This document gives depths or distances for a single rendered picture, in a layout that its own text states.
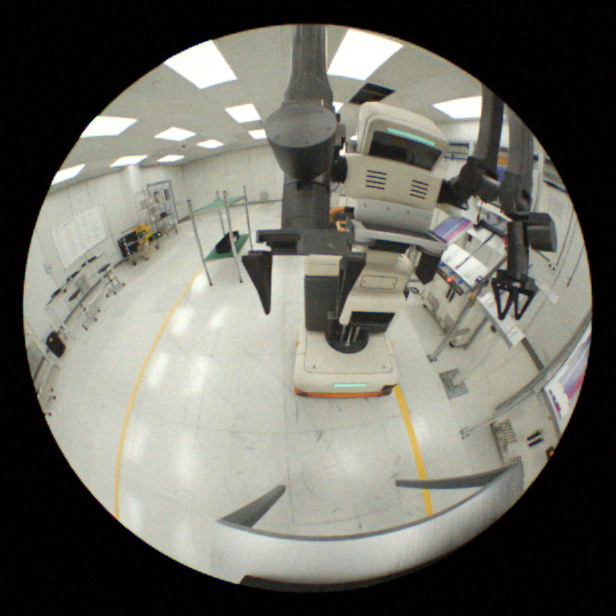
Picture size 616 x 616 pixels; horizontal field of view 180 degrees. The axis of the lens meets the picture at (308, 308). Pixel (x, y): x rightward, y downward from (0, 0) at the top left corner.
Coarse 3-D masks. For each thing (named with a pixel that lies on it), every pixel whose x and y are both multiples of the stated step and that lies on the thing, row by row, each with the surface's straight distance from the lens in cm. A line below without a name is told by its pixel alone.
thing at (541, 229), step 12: (504, 192) 48; (504, 204) 47; (516, 216) 47; (528, 216) 46; (540, 216) 45; (528, 228) 44; (540, 228) 43; (552, 228) 44; (540, 240) 43; (552, 240) 43; (552, 252) 45
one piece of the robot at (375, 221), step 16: (368, 208) 48; (384, 208) 49; (400, 208) 50; (416, 208) 53; (352, 224) 42; (368, 224) 47; (384, 224) 50; (400, 224) 51; (416, 224) 54; (368, 240) 42; (384, 240) 53; (400, 240) 43; (416, 240) 44; (432, 240) 49; (432, 256) 56; (416, 272) 63; (432, 272) 55
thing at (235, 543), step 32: (416, 480) 107; (448, 480) 84; (480, 480) 72; (512, 480) 63; (256, 512) 53; (448, 512) 47; (480, 512) 54; (224, 544) 42; (256, 544) 40; (288, 544) 38; (320, 544) 38; (352, 544) 39; (384, 544) 41; (416, 544) 45; (448, 544) 51; (224, 576) 47; (256, 576) 44; (288, 576) 43; (320, 576) 43; (352, 576) 44
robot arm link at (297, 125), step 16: (288, 112) 18; (304, 112) 17; (320, 112) 17; (272, 128) 16; (288, 128) 16; (304, 128) 16; (320, 128) 16; (336, 128) 16; (272, 144) 16; (288, 144) 15; (304, 144) 15; (320, 144) 15; (336, 144) 25; (288, 160) 17; (304, 160) 16; (320, 160) 17; (304, 176) 19
